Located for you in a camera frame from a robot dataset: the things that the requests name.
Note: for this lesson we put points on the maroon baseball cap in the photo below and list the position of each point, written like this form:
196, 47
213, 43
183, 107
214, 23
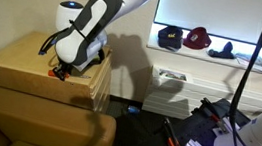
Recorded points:
197, 38

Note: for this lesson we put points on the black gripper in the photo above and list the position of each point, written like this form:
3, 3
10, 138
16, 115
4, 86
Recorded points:
71, 66

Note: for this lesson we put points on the black perforated mounting board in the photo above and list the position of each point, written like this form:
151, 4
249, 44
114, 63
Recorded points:
198, 128

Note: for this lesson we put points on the black orange bar clamp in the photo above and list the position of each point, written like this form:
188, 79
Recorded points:
172, 135

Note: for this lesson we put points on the navy baseball cap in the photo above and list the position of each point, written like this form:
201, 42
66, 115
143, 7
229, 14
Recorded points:
170, 37

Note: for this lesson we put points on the glossy magazine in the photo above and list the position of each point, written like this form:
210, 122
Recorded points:
256, 62

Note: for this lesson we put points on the white framed photo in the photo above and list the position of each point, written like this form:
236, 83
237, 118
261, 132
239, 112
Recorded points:
172, 74

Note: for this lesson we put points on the light wooden drawer cabinet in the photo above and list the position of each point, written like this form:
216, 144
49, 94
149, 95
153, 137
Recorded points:
15, 59

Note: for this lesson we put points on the dark blue knit item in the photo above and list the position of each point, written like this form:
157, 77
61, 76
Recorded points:
222, 52

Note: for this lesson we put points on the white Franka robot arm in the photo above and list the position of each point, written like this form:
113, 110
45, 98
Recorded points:
86, 27

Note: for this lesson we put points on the white wall radiator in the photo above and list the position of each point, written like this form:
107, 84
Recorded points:
202, 92

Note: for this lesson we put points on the white roller window blind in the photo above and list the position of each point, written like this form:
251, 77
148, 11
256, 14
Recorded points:
212, 12

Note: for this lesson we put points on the white window sill shelf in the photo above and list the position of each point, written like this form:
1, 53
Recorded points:
190, 51

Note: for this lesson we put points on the black red hand tool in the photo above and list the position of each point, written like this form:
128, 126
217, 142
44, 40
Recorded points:
213, 111

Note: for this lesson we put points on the blue bottle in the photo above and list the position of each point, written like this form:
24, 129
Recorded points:
133, 110

